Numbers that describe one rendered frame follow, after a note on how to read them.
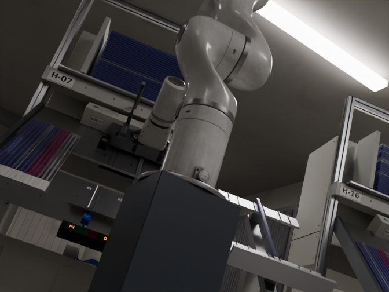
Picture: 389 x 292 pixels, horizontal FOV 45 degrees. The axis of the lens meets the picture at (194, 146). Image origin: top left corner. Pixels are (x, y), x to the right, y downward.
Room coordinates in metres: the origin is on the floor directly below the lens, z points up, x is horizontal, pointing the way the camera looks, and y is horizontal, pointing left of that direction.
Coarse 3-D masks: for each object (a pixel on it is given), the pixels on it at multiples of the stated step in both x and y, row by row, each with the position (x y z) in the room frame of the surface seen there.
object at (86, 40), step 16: (80, 48) 1.98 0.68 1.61; (80, 64) 1.99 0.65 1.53; (64, 96) 1.99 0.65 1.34; (64, 112) 1.99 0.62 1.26; (80, 112) 2.00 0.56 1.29; (80, 160) 2.01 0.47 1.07; (80, 176) 2.02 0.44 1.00; (96, 176) 2.03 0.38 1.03; (112, 176) 2.04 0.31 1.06; (0, 208) 1.99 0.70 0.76; (16, 208) 2.26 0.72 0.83
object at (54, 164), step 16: (32, 128) 1.65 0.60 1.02; (48, 128) 1.69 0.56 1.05; (16, 144) 1.53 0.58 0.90; (32, 144) 1.57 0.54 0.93; (48, 144) 1.60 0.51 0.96; (64, 144) 1.65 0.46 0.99; (0, 160) 1.43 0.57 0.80; (16, 160) 1.46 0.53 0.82; (32, 160) 1.49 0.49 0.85; (48, 160) 1.53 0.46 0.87; (64, 160) 1.56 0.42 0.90; (16, 176) 1.40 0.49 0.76; (32, 176) 1.43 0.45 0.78; (48, 176) 1.46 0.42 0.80
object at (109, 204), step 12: (60, 180) 1.49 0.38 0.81; (72, 180) 1.51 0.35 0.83; (84, 180) 1.54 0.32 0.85; (60, 192) 1.44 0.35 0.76; (72, 192) 1.46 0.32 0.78; (84, 192) 1.48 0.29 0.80; (96, 192) 1.51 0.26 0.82; (108, 192) 1.54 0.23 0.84; (84, 204) 1.44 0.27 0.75; (96, 204) 1.45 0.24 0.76; (108, 204) 1.49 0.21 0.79
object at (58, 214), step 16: (0, 176) 1.35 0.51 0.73; (0, 192) 1.38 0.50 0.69; (16, 192) 1.38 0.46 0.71; (32, 192) 1.37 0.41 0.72; (48, 192) 1.38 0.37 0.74; (32, 208) 1.41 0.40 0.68; (48, 208) 1.40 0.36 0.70; (64, 208) 1.39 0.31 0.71; (80, 208) 1.39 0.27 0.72; (80, 224) 1.43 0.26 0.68; (96, 224) 1.42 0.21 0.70; (112, 224) 1.41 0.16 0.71
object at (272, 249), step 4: (256, 200) 1.75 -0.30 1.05; (260, 204) 1.73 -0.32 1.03; (260, 208) 1.70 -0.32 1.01; (260, 212) 1.67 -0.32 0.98; (260, 216) 1.66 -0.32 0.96; (264, 216) 1.65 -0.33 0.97; (264, 220) 1.62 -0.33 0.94; (264, 224) 1.60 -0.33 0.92; (264, 228) 1.59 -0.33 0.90; (268, 228) 1.58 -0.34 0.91; (268, 232) 1.56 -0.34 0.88; (268, 236) 1.54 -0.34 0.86; (268, 240) 1.53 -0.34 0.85; (272, 240) 1.53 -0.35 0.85; (272, 244) 1.50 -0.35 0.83; (272, 248) 1.48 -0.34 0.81; (272, 252) 1.47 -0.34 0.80; (276, 252) 1.47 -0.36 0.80; (272, 256) 1.47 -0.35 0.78; (276, 256) 1.45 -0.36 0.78
